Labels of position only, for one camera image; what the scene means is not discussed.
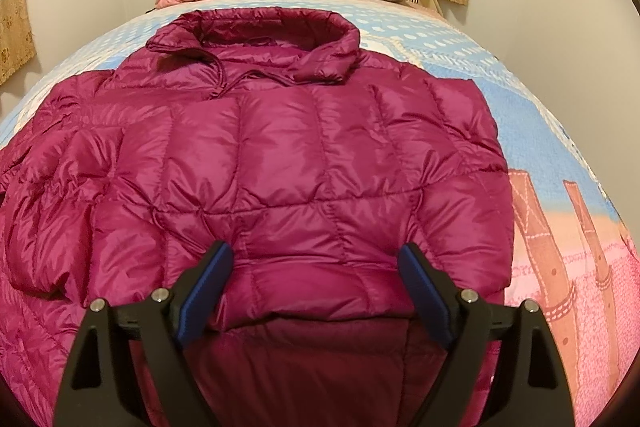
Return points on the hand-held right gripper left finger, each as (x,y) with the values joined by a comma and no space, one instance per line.
(202,302)

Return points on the printed blue pink bedsheet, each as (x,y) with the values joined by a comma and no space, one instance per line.
(550,132)

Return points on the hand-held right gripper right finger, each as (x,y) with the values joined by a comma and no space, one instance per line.
(425,302)

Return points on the magenta down jacket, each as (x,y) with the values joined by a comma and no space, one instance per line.
(300,147)

